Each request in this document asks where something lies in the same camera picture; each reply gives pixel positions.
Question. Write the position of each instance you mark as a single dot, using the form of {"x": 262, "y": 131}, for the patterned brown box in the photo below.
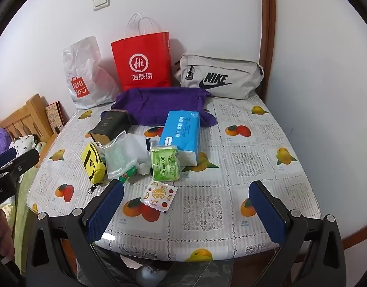
{"x": 54, "y": 116}

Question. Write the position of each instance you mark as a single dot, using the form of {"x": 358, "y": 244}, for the white light switch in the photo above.
{"x": 100, "y": 1}

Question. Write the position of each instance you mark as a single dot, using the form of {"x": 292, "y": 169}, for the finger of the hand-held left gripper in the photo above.
{"x": 23, "y": 161}
{"x": 3, "y": 156}

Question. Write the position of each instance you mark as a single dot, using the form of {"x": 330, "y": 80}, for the purple towel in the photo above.
{"x": 159, "y": 104}

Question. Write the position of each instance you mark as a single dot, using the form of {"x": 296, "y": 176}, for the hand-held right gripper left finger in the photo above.
{"x": 107, "y": 209}

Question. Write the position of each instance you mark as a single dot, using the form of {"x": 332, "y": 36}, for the fruit print wipe packet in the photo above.
{"x": 159, "y": 195}

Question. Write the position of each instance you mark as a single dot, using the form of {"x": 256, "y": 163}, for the wooden door frame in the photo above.
{"x": 267, "y": 21}

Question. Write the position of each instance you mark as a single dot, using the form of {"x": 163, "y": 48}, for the red paper bag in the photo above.
{"x": 141, "y": 53}

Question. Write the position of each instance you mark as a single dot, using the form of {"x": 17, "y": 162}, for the light green blanket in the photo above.
{"x": 21, "y": 230}

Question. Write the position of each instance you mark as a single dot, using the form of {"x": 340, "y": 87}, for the person's left hand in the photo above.
{"x": 5, "y": 233}

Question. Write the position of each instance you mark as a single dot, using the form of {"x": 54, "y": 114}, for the dark green box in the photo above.
{"x": 110, "y": 125}

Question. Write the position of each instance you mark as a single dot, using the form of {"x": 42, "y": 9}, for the grey waist bag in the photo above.
{"x": 246, "y": 68}

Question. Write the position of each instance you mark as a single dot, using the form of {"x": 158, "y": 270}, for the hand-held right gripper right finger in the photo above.
{"x": 267, "y": 212}

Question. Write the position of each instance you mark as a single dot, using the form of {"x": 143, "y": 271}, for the fruit print tablecloth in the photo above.
{"x": 246, "y": 161}

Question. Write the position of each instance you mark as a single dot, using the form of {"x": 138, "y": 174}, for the blue tissue pack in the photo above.
{"x": 179, "y": 131}

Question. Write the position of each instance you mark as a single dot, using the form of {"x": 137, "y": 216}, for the white plastic bag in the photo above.
{"x": 84, "y": 65}

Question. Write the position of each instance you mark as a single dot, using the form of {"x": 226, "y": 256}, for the green packet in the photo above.
{"x": 128, "y": 175}

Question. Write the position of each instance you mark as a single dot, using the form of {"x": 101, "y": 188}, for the white floral cloth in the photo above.
{"x": 23, "y": 142}

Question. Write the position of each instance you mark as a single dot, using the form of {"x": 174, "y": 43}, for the yellow zip pouch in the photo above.
{"x": 92, "y": 161}

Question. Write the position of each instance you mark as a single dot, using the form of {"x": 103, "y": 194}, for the small green tissue pack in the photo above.
{"x": 165, "y": 164}

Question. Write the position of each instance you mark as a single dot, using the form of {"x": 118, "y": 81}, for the white glove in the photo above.
{"x": 141, "y": 151}

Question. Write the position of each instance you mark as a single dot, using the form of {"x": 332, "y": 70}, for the purple plush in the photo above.
{"x": 0, "y": 140}

